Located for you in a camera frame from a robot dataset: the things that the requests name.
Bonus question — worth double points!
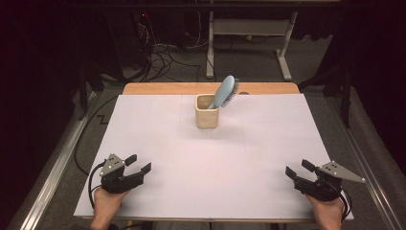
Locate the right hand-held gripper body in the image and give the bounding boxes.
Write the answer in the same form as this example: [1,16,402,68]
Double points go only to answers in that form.
[293,160,367,202]

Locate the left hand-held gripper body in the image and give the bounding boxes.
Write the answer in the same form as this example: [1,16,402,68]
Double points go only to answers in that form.
[100,153,145,195]

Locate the beige square cup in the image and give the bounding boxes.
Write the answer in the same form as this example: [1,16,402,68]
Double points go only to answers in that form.
[194,93,220,129]

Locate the light blue hairbrush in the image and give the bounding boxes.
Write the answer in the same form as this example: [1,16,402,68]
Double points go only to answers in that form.
[207,75,240,110]

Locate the person's left hand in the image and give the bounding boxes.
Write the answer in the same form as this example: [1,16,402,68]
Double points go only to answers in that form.
[90,186,130,224]

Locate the person's right hand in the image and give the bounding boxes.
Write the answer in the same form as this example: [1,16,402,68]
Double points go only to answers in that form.
[304,194,346,230]

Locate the white table sheet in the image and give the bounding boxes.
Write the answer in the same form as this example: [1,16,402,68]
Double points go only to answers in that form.
[74,94,354,221]

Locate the dark metal stand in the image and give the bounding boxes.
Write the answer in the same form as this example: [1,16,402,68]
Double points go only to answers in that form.
[298,60,354,129]
[76,60,106,122]

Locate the wooden table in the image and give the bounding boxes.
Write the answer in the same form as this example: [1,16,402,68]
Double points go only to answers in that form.
[79,81,317,224]

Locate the black computer tower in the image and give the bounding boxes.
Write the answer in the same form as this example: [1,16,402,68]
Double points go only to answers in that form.
[106,9,155,73]

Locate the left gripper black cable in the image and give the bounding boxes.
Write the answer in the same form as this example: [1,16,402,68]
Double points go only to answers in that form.
[88,161,107,210]

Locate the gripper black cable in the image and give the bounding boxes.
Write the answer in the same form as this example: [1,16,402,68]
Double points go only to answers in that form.
[331,187,352,223]
[88,161,107,210]

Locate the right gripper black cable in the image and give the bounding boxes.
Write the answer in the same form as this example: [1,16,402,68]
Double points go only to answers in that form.
[331,187,352,223]

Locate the black floor cable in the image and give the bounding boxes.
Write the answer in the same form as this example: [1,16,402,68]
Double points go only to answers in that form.
[74,94,120,176]

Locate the aluminium floor rail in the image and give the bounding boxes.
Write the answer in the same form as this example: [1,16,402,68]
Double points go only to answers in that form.
[18,91,98,230]
[325,95,406,230]

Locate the tangle of floor cables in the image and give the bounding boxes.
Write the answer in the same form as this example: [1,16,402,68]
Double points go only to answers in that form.
[137,12,203,82]

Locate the white metal desk frame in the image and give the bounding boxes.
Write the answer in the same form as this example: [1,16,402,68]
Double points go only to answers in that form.
[205,11,300,82]

